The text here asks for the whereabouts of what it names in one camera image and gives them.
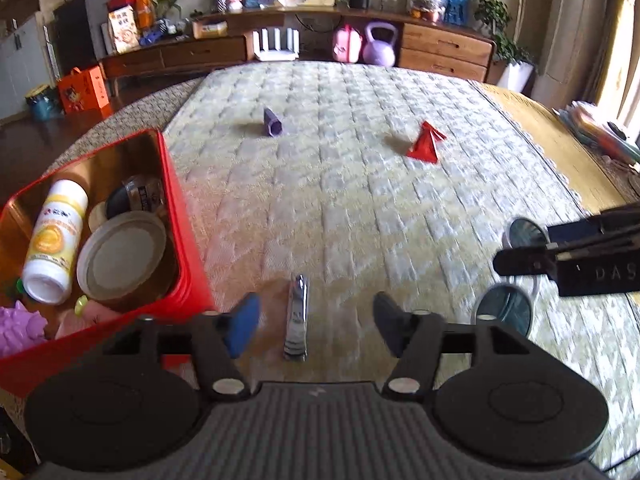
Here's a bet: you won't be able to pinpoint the red snack packet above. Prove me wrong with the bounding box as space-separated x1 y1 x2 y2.
405 121 447 163

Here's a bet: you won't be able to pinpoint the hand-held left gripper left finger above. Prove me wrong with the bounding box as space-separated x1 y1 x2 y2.
102 292 262 403

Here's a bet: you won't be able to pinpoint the orange gift box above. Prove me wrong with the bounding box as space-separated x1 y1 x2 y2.
56 66 115 116

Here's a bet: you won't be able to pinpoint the grey wall cabinets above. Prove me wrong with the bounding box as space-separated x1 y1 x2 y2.
0 10 56 126

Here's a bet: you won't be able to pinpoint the teal trash bin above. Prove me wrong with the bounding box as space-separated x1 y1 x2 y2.
25 85 61 121

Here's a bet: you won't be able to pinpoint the red metal tin box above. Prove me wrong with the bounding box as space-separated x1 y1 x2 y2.
0 128 216 396

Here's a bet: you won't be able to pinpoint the potted tree white pot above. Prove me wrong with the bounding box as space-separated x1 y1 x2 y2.
467 0 546 93

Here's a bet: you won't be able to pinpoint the purple monster toy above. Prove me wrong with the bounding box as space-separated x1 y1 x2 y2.
0 301 49 358

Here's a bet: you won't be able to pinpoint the wooden media console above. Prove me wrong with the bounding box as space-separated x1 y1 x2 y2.
97 7 496 96

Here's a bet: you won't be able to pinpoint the round metal tin can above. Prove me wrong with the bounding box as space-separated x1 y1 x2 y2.
76 210 181 311

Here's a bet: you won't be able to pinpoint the grey refrigerator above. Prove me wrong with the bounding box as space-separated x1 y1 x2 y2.
50 0 121 78

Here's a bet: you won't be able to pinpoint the orange tall box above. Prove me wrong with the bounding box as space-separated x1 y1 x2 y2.
126 0 153 28

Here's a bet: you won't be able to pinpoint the clear bottle black cap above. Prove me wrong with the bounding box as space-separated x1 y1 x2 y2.
105 175 166 221

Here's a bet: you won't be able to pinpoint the small green potted plant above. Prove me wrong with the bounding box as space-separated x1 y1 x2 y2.
150 0 183 31

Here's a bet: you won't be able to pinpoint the small wooden box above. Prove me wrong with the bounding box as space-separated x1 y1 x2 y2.
192 19 228 40

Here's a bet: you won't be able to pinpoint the white-framed sunglasses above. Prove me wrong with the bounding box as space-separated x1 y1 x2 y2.
470 217 551 338

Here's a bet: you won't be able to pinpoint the beige ball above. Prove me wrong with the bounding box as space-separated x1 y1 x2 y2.
89 202 108 235

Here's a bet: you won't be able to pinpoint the white snack bag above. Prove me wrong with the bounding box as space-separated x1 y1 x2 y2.
107 5 140 55

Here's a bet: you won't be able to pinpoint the pink toy suitcase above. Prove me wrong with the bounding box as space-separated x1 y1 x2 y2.
332 24 363 63

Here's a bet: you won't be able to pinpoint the silver nail clipper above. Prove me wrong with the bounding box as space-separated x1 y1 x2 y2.
283 274 310 361

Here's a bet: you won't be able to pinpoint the purple kettlebell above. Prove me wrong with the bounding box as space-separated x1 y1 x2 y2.
362 21 399 67

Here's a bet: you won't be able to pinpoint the stack of books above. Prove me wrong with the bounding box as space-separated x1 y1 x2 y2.
557 101 640 166

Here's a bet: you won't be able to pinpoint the purple hexagonal tube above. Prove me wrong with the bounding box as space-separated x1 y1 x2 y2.
263 107 284 138

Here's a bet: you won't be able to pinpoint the white bottle yellow label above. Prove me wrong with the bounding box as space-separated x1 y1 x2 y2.
21 179 90 306

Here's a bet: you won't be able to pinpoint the brown patterned bed cover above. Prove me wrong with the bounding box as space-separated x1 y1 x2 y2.
42 77 203 176

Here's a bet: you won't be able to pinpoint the quilted beige bedspread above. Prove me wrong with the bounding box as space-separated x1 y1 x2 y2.
162 60 633 473

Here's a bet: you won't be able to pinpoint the blue packet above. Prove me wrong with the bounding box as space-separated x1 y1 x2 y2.
440 0 471 26

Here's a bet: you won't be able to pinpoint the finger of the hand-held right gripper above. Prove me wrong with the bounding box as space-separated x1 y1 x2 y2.
492 245 601 277
547 204 640 250

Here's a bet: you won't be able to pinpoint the yellow lace-edged sheet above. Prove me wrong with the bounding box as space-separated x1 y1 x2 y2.
472 80 640 221

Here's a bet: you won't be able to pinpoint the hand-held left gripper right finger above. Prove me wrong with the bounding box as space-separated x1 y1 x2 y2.
372 291 535 403

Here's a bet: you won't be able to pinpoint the pink carrot-shaped toy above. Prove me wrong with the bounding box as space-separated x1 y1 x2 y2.
54 296 121 341

